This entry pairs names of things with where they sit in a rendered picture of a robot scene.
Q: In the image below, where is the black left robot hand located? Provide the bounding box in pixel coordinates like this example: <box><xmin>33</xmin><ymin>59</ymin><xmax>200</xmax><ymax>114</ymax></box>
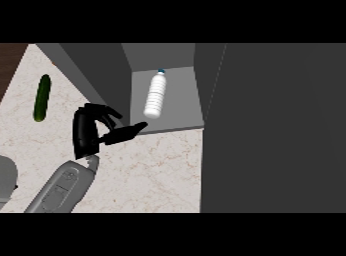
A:
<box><xmin>72</xmin><ymin>102</ymin><xmax>150</xmax><ymax>161</ymax></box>

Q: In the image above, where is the white plastic water bottle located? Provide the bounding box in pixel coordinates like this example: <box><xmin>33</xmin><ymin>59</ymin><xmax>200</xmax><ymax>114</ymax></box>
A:
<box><xmin>143</xmin><ymin>68</ymin><xmax>169</xmax><ymax>120</ymax></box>

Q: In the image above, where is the grey open cabinet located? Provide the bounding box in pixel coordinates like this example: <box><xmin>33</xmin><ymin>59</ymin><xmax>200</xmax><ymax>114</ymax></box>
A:
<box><xmin>35</xmin><ymin>43</ymin><xmax>206</xmax><ymax>135</ymax></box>

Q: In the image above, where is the dark grey cabinet door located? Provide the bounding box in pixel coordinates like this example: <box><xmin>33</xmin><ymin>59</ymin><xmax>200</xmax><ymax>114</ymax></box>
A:
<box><xmin>194</xmin><ymin>43</ymin><xmax>346</xmax><ymax>214</ymax></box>

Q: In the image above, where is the green cucumber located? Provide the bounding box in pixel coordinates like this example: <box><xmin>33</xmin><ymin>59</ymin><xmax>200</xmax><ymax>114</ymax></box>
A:
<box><xmin>32</xmin><ymin>73</ymin><xmax>52</xmax><ymax>123</ymax></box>

